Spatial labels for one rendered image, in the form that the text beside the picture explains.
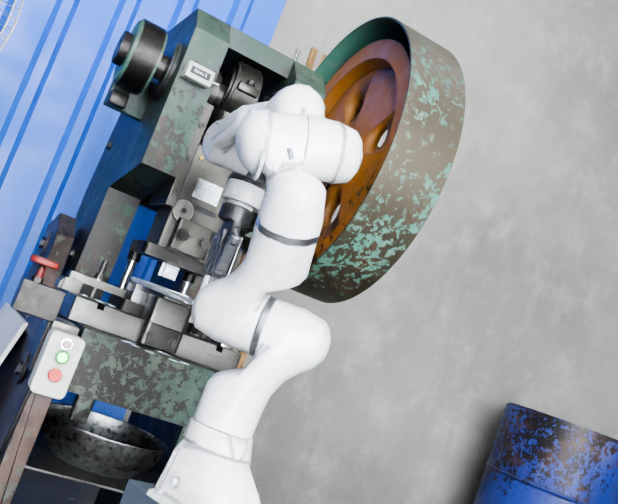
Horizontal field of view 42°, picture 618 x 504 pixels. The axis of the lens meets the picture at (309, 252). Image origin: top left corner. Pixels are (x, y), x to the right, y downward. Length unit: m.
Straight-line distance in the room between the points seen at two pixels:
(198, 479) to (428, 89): 1.15
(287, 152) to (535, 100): 3.06
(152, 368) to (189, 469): 0.58
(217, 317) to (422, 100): 0.89
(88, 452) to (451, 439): 2.40
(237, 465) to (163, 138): 0.93
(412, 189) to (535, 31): 2.45
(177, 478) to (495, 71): 3.12
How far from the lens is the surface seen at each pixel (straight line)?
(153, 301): 2.00
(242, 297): 1.38
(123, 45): 2.15
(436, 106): 2.08
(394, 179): 1.99
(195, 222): 2.11
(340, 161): 1.36
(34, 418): 1.86
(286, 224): 1.31
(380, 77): 2.40
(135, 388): 1.95
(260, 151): 1.33
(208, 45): 2.11
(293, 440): 3.69
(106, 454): 2.06
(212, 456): 1.40
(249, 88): 2.17
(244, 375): 1.40
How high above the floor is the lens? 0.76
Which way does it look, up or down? 7 degrees up
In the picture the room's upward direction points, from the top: 20 degrees clockwise
